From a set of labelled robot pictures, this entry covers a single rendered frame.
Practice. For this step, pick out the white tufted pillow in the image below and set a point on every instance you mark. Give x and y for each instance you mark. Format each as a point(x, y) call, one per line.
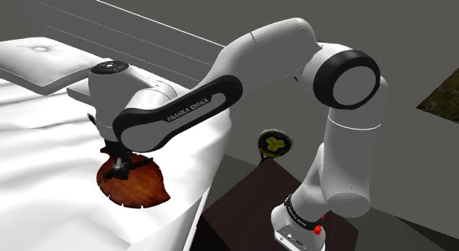
point(39, 63)

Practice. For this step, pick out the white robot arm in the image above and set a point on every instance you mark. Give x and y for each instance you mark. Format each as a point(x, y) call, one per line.
point(272, 53)

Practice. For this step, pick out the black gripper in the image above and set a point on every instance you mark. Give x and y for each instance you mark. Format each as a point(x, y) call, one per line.
point(116, 149)

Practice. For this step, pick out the white plain pillow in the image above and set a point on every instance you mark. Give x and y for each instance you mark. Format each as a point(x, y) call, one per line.
point(79, 90)

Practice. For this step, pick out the brown leaf-shaped wooden plate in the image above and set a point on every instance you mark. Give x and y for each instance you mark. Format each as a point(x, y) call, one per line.
point(143, 189)

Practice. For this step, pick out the black yellow round paddle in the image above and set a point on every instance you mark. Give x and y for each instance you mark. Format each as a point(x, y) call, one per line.
point(274, 144)

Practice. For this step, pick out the white bed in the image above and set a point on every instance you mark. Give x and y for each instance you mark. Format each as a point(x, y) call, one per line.
point(53, 164)

